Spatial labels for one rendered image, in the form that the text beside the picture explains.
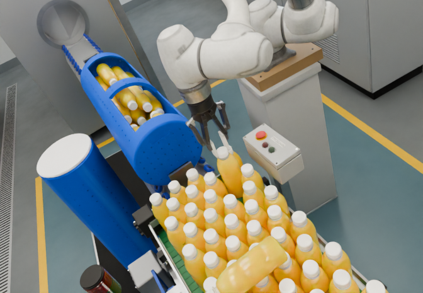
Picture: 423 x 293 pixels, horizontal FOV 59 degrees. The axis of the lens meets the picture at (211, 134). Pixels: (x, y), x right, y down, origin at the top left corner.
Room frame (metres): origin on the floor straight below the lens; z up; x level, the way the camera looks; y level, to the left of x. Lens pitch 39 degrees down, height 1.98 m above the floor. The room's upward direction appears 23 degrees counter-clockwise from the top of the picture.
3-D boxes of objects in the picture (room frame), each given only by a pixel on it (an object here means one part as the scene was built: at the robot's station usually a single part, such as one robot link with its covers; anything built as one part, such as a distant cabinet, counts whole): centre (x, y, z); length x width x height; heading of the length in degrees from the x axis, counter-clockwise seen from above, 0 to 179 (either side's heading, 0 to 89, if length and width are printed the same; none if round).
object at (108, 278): (0.58, 0.41, 1.23); 0.06 x 0.06 x 0.04
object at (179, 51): (0.89, -0.02, 1.54); 0.13 x 0.11 x 0.16; 54
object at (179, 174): (1.04, 0.16, 0.99); 0.10 x 0.02 x 0.12; 106
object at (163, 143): (1.51, 0.29, 1.09); 0.88 x 0.28 x 0.28; 16
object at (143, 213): (0.95, 0.34, 0.95); 0.10 x 0.07 x 0.10; 106
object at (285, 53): (1.52, -0.40, 1.08); 0.22 x 0.18 x 0.06; 13
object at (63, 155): (1.47, 0.67, 1.03); 0.28 x 0.28 x 0.01
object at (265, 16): (1.49, -0.41, 1.22); 0.18 x 0.16 x 0.22; 54
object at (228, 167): (0.90, -0.01, 1.06); 0.07 x 0.07 x 0.19
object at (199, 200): (0.86, 0.13, 1.00); 0.07 x 0.07 x 0.19
